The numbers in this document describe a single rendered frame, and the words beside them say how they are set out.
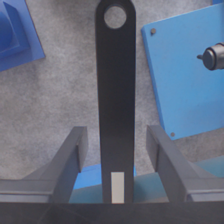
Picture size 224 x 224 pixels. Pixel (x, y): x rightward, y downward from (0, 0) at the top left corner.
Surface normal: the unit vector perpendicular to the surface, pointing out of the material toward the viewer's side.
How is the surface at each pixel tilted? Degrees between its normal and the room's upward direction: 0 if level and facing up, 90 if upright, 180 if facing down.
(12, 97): 0
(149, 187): 90
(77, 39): 0
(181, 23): 0
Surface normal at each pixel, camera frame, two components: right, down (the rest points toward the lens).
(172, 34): -0.01, 0.29
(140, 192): -0.27, -0.92
